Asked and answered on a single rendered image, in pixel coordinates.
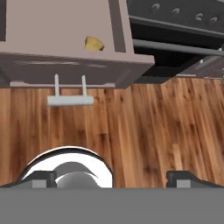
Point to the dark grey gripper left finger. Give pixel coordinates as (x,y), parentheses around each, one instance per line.
(43,178)

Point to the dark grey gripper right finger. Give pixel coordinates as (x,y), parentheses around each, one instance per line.
(181,178)

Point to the yellow sponge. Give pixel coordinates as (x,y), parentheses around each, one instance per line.
(94,43)

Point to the round white and black object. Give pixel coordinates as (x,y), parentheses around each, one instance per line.
(73,166)

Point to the open pale taupe drawer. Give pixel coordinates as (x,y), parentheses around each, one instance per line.
(70,43)

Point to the black oven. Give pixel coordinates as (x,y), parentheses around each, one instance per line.
(178,35)

